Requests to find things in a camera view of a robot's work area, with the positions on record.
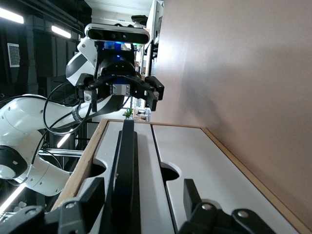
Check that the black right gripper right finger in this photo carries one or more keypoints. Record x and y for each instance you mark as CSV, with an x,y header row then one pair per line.
x,y
202,219

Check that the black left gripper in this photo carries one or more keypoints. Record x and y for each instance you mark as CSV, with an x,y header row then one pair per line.
x,y
117,68

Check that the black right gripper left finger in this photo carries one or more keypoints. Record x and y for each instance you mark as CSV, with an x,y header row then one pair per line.
x,y
83,209

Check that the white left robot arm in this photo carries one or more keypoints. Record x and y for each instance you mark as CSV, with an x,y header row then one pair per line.
x,y
14,122

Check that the wooden drawer cabinet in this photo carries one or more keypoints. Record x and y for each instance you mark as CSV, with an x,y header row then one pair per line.
x,y
80,165

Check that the small green plant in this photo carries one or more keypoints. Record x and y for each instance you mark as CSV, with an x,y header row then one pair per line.
x,y
128,113

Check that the ceiling light strip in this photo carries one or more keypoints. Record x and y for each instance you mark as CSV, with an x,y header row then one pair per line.
x,y
11,15
61,31

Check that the brown paper table cover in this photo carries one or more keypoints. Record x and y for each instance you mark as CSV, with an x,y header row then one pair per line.
x,y
243,73

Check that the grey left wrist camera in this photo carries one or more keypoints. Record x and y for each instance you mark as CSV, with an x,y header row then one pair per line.
x,y
117,35

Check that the aluminium frame rail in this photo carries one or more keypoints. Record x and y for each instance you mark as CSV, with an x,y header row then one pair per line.
x,y
63,153

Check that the white wall vent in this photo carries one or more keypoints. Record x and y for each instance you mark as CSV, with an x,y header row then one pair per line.
x,y
13,54

